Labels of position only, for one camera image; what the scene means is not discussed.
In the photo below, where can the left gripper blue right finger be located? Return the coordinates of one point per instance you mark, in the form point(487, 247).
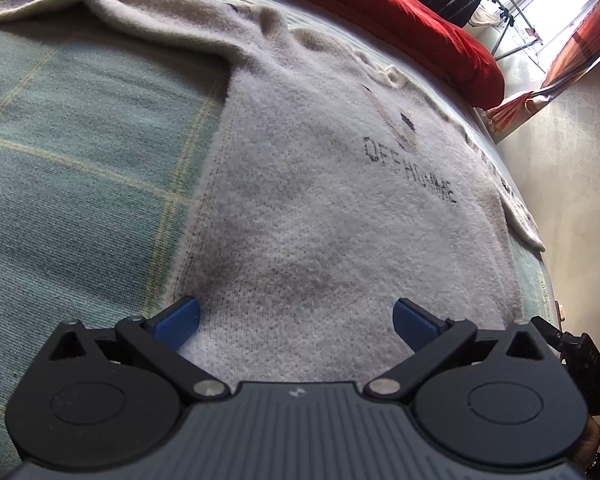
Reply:
point(488, 399)

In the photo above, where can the orange tasselled curtain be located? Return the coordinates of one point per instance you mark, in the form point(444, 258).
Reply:
point(578, 56)

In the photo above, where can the green plaid bed sheet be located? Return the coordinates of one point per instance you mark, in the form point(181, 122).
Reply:
point(103, 141)

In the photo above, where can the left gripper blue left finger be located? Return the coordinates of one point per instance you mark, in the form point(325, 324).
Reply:
point(95, 398)

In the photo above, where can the metal clothes drying rack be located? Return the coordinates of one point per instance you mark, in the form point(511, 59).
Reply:
point(505, 27)

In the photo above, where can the white fuzzy knit sweater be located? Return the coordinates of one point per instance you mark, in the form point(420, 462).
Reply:
point(334, 187)

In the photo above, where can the red duvet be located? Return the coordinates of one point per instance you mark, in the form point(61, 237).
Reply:
point(444, 49)

